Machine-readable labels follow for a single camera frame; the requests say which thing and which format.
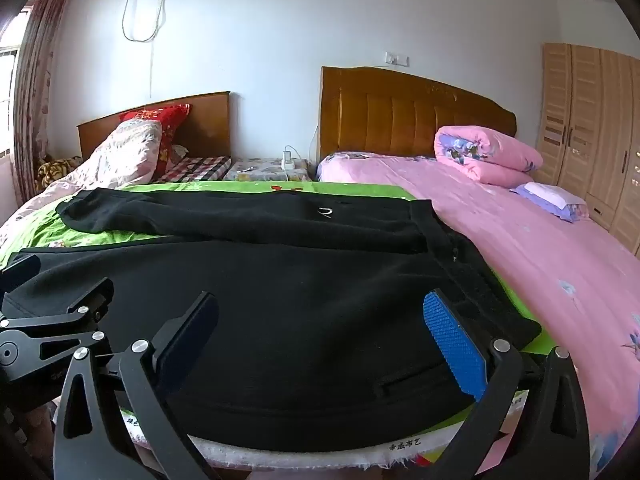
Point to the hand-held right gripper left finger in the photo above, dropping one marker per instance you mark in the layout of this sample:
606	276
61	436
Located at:
192	330

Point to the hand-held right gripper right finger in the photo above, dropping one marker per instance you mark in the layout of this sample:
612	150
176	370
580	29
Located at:
452	345

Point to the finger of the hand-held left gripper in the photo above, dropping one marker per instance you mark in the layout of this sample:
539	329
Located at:
22	267
85	305

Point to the black pants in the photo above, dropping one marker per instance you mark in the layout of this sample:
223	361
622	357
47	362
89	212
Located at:
300	310

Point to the green printed sheet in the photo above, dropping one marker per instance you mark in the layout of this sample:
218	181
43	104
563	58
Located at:
30	235

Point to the brown patterned blanket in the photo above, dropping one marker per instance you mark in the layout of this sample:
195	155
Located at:
55	170

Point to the pink bed sheet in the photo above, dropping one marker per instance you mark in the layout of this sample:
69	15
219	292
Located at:
525	260

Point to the pale pink floral quilt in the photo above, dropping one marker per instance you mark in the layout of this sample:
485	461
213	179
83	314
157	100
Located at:
125	155

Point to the plaid checked cushion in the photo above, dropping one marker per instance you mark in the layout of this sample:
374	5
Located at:
200	167

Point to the purple pillow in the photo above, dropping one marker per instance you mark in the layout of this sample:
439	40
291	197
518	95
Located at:
550	200

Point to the nightstand with floral cover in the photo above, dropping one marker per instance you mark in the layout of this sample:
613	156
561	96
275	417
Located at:
260	167

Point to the barred window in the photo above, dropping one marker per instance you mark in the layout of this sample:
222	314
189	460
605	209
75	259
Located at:
7	85

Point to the pink curtain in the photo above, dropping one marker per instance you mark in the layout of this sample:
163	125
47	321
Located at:
40	85

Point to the white charger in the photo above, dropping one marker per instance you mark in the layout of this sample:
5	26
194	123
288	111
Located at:
288	162

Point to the pink rolled quilt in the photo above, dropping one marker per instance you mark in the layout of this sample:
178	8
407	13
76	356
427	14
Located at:
500	155

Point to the red patterned pillow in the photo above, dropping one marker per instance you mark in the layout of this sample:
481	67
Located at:
170	120

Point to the small plain wooden headboard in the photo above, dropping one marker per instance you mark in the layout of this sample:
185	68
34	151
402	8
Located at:
210	125

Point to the large padded wooden headboard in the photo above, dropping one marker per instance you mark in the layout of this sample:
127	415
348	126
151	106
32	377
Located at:
390	110

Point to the light wooden wardrobe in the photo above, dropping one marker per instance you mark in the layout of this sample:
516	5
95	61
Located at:
585	125

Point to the white wall socket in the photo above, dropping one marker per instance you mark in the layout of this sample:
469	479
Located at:
396	58

